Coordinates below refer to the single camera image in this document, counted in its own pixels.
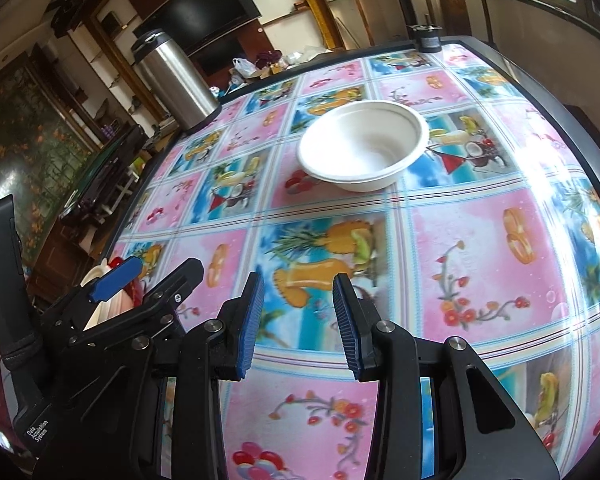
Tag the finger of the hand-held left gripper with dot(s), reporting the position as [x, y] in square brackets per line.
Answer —
[115, 280]
[180, 280]

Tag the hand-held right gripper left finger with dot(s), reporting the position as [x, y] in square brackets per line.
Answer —
[247, 325]

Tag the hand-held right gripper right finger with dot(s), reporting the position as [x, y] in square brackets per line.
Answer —
[347, 325]

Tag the cream ribbed plastic bowl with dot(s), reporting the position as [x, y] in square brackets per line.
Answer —
[91, 276]

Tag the wide white bowl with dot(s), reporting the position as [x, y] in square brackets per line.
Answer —
[362, 145]

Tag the green mahjong table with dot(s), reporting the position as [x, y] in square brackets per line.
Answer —
[105, 180]

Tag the purple bottles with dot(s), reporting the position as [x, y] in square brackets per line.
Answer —
[108, 128]

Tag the printed fruit tablecloth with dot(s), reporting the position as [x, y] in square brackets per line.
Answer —
[480, 240]

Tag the stainless steel thermos jug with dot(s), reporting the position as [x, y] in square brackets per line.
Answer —
[175, 85]

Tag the white plastic bag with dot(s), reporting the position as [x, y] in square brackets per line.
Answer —
[243, 68]

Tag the black flat television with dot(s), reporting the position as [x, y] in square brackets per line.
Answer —
[205, 10]

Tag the small black table gadget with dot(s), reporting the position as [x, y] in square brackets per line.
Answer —
[427, 39]

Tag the floral wall picture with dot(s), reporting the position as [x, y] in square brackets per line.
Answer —
[25, 160]

